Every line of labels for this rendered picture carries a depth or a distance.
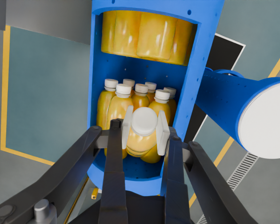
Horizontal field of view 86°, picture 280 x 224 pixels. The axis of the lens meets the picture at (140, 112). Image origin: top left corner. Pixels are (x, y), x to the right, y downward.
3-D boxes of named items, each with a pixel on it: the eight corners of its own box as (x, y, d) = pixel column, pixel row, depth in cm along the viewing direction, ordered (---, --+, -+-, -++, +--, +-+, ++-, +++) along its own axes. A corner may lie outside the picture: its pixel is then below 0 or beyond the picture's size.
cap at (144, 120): (150, 109, 25) (152, 104, 23) (159, 131, 23) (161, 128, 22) (127, 116, 24) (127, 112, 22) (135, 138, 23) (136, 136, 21)
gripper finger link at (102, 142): (117, 152, 15) (86, 148, 15) (123, 129, 19) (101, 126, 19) (118, 139, 14) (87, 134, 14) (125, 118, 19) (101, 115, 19)
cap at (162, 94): (157, 100, 39) (158, 94, 38) (152, 96, 42) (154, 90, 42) (170, 102, 40) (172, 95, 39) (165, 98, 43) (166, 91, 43)
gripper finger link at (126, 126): (125, 150, 16) (118, 149, 16) (130, 123, 23) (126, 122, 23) (129, 125, 15) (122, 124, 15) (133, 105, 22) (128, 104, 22)
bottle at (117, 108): (132, 153, 47) (141, 95, 40) (115, 163, 41) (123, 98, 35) (116, 143, 50) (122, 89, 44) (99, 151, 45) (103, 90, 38)
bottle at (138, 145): (145, 128, 43) (156, 98, 25) (154, 152, 40) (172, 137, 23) (121, 135, 41) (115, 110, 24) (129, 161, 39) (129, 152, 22)
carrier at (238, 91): (210, 99, 137) (217, 66, 127) (306, 160, 54) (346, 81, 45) (179, 98, 138) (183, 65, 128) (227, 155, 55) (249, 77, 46)
